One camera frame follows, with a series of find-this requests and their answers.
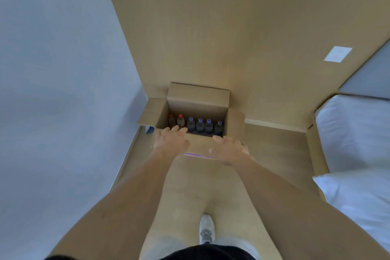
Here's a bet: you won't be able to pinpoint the brown cardboard box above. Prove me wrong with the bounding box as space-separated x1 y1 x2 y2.
137 82 246 160

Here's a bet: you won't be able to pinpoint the person's left hand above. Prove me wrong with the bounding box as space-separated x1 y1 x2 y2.
153 126 190 158

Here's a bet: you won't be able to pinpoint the white bed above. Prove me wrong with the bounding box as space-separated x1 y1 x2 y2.
306 94 390 253

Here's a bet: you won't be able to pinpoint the person's white right shoe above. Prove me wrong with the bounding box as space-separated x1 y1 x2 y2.
199 214 216 245

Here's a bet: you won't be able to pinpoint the black t-shirt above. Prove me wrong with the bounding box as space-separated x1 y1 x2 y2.
44 244 256 260

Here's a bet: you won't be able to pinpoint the grey headboard panel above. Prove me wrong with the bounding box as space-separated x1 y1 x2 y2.
338 40 390 100

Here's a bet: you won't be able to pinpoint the light denim shorts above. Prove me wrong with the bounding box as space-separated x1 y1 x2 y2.
139 235 262 260

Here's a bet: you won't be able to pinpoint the group of bottles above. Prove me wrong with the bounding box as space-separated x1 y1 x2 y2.
167 113 225 137

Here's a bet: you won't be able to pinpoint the white wall switch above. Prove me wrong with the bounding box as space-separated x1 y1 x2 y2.
323 45 353 63

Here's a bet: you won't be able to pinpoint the person's right hand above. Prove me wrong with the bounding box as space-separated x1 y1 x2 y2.
209 135 254 166

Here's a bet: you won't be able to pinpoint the person's left forearm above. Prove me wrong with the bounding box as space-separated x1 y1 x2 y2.
50 150 180 260

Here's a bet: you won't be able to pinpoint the person's right forearm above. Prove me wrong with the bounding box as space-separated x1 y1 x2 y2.
234 156 390 260

